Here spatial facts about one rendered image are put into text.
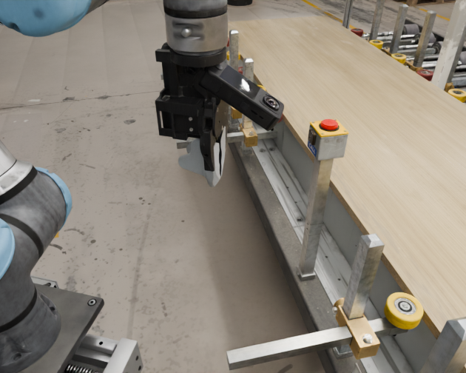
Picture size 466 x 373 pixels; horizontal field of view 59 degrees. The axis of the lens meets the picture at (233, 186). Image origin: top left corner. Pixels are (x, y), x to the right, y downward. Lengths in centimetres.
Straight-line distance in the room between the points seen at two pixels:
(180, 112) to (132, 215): 213
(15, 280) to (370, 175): 109
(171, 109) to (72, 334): 46
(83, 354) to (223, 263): 151
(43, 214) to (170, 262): 160
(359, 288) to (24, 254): 66
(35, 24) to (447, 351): 68
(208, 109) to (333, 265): 103
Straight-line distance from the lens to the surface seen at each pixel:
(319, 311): 124
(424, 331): 120
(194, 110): 53
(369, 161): 150
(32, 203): 76
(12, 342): 78
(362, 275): 93
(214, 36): 50
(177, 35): 51
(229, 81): 53
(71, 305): 86
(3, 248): 68
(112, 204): 277
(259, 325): 204
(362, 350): 102
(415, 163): 155
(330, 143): 98
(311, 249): 121
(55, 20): 38
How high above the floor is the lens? 168
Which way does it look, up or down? 37 degrees down
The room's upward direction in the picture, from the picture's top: straight up
